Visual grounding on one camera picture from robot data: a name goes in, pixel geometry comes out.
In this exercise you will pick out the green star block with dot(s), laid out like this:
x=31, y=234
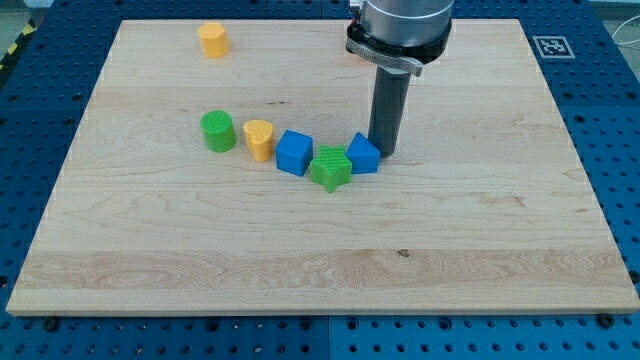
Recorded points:
x=331, y=167

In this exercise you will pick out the wooden board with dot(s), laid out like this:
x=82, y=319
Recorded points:
x=484, y=208

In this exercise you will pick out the yellow heart block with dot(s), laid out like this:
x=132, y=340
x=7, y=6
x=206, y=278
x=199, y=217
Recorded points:
x=259, y=138

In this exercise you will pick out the yellow hexagonal block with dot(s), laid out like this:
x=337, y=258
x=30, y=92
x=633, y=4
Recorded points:
x=213, y=39

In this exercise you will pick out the green cylinder block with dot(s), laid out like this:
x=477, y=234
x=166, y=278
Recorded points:
x=218, y=131

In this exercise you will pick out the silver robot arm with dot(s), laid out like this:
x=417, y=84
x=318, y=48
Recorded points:
x=400, y=35

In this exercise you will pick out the blue triangular block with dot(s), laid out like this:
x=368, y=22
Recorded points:
x=363, y=155

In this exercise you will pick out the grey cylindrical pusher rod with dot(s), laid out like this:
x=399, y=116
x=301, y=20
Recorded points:
x=389, y=97

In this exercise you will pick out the white fiducial marker tag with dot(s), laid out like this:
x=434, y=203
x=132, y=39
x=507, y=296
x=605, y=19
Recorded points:
x=553, y=47

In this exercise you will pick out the blue cube block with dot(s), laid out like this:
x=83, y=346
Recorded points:
x=294, y=152

